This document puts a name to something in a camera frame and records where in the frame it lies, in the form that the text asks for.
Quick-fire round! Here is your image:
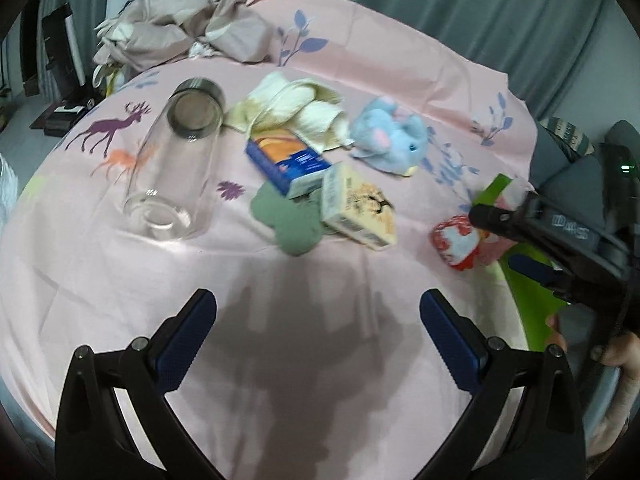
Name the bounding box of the patterned pillow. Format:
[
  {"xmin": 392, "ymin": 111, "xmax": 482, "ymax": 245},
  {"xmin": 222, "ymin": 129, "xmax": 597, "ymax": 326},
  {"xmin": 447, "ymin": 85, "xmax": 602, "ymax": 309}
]
[{"xmin": 542, "ymin": 116, "xmax": 597, "ymax": 162}]

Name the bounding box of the crumpled beige sheet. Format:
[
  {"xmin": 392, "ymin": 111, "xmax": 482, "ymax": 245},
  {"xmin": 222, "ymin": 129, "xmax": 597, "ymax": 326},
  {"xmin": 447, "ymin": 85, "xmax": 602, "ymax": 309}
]
[{"xmin": 92, "ymin": 0, "xmax": 277, "ymax": 69}]

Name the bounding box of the beige cat print tissue pack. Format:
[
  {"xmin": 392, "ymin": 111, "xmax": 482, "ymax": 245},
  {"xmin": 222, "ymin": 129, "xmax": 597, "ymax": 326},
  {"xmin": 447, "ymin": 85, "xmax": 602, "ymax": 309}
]
[{"xmin": 320, "ymin": 162, "xmax": 398, "ymax": 250}]

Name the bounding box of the red white snack packet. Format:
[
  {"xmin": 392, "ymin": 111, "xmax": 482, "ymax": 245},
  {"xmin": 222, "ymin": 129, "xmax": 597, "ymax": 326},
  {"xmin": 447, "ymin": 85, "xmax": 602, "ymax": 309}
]
[{"xmin": 431, "ymin": 214, "xmax": 485, "ymax": 272}]

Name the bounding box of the clear glass bottle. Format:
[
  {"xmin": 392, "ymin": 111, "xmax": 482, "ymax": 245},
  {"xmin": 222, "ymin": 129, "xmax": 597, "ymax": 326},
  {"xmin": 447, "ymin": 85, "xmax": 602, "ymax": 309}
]
[{"xmin": 121, "ymin": 77, "xmax": 225, "ymax": 241}]

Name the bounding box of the pink printed bedsheet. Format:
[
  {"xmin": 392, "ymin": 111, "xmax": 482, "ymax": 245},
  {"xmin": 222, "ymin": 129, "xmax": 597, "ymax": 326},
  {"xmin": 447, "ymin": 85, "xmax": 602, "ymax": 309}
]
[{"xmin": 0, "ymin": 0, "xmax": 540, "ymax": 461}]

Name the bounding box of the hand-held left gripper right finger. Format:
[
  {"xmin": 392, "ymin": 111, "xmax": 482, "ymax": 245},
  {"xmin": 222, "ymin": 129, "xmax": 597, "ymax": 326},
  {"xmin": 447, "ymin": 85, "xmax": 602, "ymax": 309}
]
[{"xmin": 419, "ymin": 288, "xmax": 586, "ymax": 480}]

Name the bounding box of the small black box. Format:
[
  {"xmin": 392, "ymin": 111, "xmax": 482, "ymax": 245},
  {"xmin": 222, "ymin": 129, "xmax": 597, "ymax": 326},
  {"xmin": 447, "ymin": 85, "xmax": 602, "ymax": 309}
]
[{"xmin": 30, "ymin": 95, "xmax": 98, "ymax": 137}]

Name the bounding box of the person's right forearm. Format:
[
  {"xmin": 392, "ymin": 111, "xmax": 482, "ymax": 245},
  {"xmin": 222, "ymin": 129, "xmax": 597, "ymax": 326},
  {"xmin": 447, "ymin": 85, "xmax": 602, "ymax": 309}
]
[{"xmin": 582, "ymin": 362, "xmax": 640, "ymax": 461}]

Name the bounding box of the person's right hand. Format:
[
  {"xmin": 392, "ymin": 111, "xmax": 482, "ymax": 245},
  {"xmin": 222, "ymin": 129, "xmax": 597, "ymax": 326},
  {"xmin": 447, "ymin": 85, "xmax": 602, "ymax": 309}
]
[{"xmin": 545, "ymin": 314, "xmax": 640, "ymax": 381}]

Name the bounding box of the grey cushion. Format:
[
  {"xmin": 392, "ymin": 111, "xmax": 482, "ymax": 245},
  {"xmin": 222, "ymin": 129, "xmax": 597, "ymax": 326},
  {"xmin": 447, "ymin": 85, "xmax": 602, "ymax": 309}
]
[{"xmin": 530, "ymin": 119, "xmax": 640, "ymax": 211}]

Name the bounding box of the green cloth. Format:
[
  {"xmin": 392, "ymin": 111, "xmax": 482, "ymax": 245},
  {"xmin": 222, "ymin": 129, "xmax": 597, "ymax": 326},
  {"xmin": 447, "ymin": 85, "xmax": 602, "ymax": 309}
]
[{"xmin": 250, "ymin": 182, "xmax": 333, "ymax": 257}]

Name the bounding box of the cream towel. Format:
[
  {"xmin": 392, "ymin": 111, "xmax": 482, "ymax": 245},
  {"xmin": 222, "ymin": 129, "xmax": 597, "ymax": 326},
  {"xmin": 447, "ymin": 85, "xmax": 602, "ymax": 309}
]
[{"xmin": 225, "ymin": 71, "xmax": 353, "ymax": 153}]

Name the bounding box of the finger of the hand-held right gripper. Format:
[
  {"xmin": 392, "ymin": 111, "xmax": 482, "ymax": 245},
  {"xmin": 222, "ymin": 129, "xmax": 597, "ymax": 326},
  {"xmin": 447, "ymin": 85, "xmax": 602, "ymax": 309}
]
[
  {"xmin": 468, "ymin": 203, "xmax": 548, "ymax": 262},
  {"xmin": 507, "ymin": 254, "xmax": 576, "ymax": 306}
]

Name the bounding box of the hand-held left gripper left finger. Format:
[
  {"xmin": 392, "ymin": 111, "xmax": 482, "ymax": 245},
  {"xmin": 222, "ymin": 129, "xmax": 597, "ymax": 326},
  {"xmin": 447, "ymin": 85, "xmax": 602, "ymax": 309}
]
[{"xmin": 54, "ymin": 288, "xmax": 236, "ymax": 480}]

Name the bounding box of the blue orange tissue pack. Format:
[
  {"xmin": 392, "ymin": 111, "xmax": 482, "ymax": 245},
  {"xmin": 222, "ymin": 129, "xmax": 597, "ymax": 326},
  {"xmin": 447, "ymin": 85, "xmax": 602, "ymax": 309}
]
[{"xmin": 245, "ymin": 129, "xmax": 333, "ymax": 200}]

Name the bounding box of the light blue plush toy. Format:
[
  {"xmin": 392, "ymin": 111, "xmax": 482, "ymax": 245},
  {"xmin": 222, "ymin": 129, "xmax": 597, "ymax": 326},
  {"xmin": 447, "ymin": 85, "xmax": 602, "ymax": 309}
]
[{"xmin": 348, "ymin": 96, "xmax": 428, "ymax": 177}]

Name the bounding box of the green storage box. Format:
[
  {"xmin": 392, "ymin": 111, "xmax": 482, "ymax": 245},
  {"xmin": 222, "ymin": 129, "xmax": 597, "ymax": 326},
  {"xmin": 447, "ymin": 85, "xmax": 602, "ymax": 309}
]
[{"xmin": 472, "ymin": 174, "xmax": 571, "ymax": 353}]

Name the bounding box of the black monitor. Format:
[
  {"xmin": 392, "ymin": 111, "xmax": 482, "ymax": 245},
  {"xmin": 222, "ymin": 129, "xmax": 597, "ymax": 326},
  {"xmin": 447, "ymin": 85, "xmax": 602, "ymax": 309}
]
[{"xmin": 41, "ymin": 2, "xmax": 87, "ymax": 87}]

